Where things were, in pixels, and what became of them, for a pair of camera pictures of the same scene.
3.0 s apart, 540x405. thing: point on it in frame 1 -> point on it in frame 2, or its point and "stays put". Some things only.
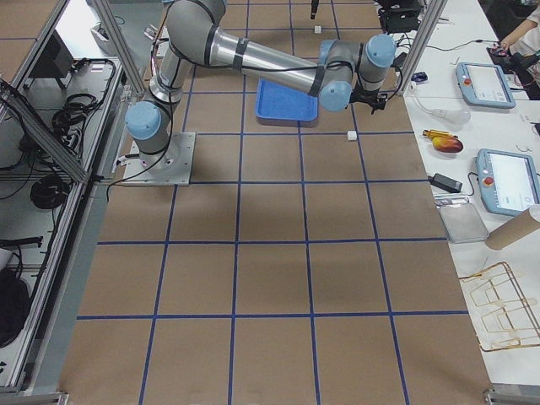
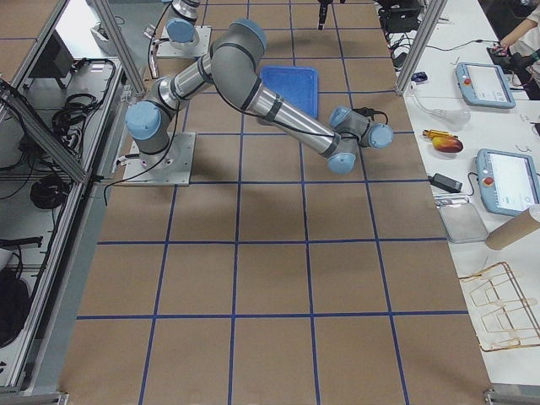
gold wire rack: (510, 318) stays put
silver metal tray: (463, 223) stays put
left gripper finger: (314, 8) -> (324, 3)
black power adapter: (445, 183) stays put
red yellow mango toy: (447, 144) stays put
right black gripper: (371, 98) -> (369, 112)
